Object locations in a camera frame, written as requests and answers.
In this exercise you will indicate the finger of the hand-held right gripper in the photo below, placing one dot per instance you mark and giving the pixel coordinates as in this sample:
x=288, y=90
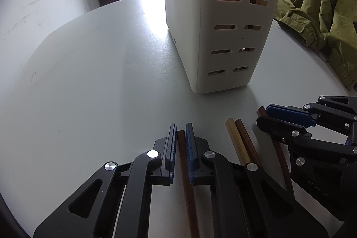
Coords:
x=290, y=114
x=279, y=132

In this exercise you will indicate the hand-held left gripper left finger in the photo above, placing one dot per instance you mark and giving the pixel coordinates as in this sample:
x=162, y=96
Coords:
x=173, y=151

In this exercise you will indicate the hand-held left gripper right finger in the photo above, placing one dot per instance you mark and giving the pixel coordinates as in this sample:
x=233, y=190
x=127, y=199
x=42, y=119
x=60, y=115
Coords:
x=190, y=154

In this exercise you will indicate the brown wooden chopstick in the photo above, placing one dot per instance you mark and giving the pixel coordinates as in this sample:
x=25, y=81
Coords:
x=182, y=154
x=280, y=154
x=246, y=140

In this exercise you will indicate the light wooden chopstick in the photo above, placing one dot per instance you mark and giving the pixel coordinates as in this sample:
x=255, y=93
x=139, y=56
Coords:
x=237, y=140

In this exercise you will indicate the cream slotted utensil holder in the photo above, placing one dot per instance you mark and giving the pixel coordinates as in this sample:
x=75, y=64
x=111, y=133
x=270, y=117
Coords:
x=223, y=17

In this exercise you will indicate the olive green jacket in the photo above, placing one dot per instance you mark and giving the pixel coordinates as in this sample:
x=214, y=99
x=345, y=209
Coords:
x=320, y=17

